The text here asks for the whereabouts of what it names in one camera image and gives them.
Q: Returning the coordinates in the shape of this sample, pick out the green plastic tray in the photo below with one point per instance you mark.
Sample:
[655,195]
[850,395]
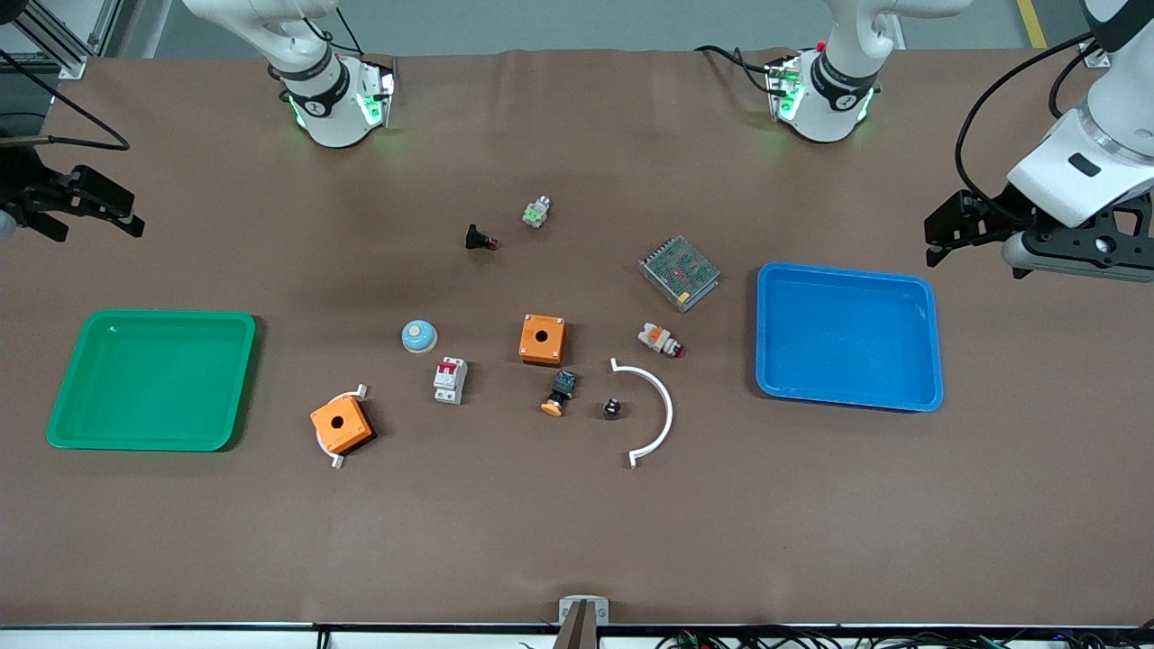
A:
[153,379]

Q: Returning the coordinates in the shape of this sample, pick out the round blue buzzer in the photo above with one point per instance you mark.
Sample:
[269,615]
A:
[419,336]

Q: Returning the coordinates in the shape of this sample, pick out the aluminium frame profile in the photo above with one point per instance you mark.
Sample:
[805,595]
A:
[63,36]

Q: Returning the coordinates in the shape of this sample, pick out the small black cylindrical capacitor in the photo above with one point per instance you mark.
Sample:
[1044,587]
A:
[613,408]

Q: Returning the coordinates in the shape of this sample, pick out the orange white red switch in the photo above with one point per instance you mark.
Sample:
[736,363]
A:
[659,339]

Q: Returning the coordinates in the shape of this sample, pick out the white curved plastic bracket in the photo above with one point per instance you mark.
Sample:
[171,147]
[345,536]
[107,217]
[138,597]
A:
[668,410]

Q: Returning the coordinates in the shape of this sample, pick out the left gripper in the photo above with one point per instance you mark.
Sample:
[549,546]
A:
[994,214]

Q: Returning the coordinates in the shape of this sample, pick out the brown table mat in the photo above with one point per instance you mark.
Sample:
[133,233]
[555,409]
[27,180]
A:
[577,523]

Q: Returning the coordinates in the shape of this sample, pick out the orange button enclosure box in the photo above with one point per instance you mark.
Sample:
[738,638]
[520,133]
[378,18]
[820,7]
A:
[342,425]
[542,339]

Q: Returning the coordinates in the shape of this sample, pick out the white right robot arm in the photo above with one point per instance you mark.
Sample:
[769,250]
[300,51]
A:
[329,99]

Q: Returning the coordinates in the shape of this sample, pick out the metal mesh power supply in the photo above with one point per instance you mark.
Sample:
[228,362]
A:
[679,272]

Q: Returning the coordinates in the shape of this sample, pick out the orange box with bracket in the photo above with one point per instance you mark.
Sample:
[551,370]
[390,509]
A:
[336,461]

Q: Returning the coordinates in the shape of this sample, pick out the white red circuit breaker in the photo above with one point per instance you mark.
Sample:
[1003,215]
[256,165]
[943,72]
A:
[450,379]

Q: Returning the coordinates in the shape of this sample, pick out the black orange-capped push button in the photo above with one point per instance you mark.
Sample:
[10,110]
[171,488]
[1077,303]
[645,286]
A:
[559,394]

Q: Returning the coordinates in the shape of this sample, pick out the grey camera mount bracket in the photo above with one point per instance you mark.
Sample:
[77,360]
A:
[582,615]

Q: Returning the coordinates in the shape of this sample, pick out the black left camera mount plate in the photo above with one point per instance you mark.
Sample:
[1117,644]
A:
[1104,242]

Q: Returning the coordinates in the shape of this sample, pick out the silver green push button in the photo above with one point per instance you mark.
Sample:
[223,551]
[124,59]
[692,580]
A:
[537,212]

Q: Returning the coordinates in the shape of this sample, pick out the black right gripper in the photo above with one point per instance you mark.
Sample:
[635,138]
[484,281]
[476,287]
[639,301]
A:
[25,185]

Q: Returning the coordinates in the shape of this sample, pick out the blue plastic tray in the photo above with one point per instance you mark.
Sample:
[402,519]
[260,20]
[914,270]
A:
[847,335]

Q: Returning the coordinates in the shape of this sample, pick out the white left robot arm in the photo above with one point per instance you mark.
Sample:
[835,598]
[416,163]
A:
[843,81]

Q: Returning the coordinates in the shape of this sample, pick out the black red indicator button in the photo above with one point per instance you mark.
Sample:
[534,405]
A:
[479,238]

